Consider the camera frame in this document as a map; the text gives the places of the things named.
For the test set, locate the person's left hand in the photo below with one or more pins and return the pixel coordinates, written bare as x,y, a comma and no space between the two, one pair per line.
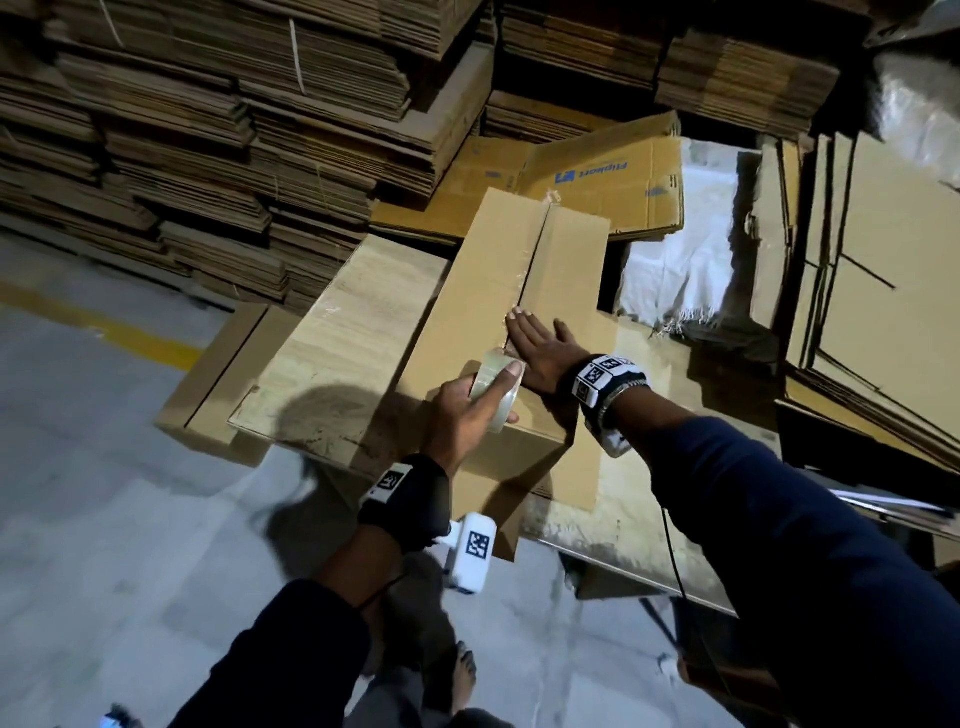
462,420

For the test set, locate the person's right hand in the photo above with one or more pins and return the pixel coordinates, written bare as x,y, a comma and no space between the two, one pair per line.
543,353

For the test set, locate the clear tape roll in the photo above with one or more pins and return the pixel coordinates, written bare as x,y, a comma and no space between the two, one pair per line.
498,393

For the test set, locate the brown cardboard box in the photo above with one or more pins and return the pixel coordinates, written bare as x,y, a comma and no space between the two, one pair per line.
480,285
225,383

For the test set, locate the person's right forearm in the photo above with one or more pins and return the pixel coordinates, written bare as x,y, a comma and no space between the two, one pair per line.
810,570

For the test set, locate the person's left forearm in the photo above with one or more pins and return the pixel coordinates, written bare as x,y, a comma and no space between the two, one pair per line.
285,645

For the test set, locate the person's trouser leg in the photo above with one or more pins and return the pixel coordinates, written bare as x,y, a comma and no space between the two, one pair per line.
413,660

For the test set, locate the person's bare foot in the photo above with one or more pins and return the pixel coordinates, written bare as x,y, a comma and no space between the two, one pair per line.
462,675

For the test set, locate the pile of brown cartons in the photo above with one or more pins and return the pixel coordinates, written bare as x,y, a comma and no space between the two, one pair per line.
885,300

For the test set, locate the stacks of flat cardboard bundles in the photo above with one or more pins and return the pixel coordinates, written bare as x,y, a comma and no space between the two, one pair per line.
195,135

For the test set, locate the black right wrist band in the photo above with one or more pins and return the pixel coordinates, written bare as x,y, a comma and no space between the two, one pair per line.
605,387

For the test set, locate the plywood work board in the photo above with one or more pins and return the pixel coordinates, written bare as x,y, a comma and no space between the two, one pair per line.
330,345

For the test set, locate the white plastic sack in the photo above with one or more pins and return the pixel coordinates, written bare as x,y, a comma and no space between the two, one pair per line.
683,240

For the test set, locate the yellow carton with blue print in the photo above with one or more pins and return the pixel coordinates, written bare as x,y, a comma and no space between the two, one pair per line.
608,173

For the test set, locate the clear plastic sheet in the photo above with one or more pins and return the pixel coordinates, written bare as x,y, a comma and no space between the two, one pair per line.
918,120

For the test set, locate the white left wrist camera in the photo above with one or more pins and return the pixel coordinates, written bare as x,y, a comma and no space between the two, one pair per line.
473,552

